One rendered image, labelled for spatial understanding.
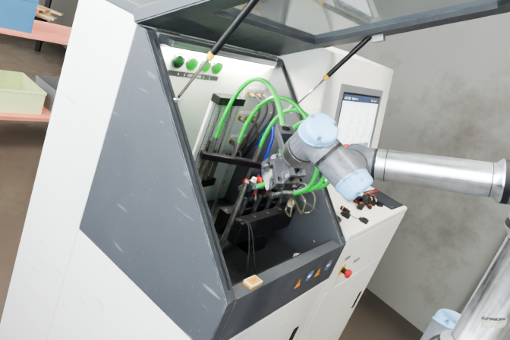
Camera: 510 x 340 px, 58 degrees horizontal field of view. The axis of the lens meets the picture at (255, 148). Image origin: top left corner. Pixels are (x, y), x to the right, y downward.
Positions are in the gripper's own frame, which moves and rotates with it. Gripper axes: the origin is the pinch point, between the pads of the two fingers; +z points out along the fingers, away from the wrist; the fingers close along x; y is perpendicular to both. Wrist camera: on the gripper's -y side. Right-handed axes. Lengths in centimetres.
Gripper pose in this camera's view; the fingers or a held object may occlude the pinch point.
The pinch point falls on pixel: (270, 175)
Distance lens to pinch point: 126.7
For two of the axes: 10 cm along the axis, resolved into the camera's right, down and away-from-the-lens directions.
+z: -2.7, 4.0, 8.8
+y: 0.8, 9.2, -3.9
